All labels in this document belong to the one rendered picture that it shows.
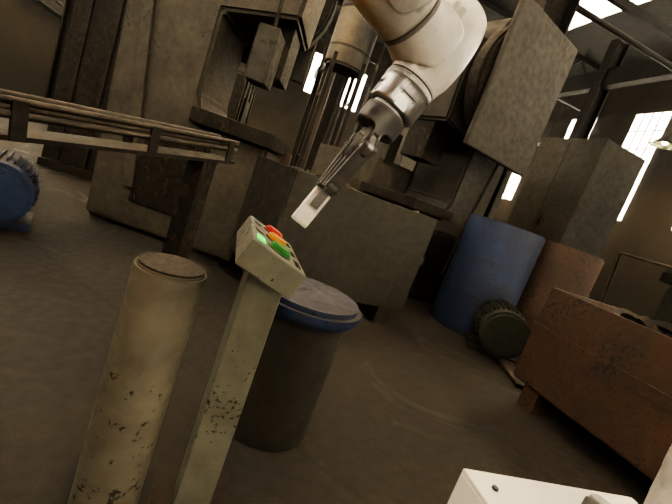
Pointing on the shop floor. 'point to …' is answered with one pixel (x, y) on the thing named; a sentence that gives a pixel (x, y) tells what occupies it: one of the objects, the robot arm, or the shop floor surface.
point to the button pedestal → (231, 371)
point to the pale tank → (356, 63)
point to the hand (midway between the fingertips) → (311, 206)
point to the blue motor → (17, 191)
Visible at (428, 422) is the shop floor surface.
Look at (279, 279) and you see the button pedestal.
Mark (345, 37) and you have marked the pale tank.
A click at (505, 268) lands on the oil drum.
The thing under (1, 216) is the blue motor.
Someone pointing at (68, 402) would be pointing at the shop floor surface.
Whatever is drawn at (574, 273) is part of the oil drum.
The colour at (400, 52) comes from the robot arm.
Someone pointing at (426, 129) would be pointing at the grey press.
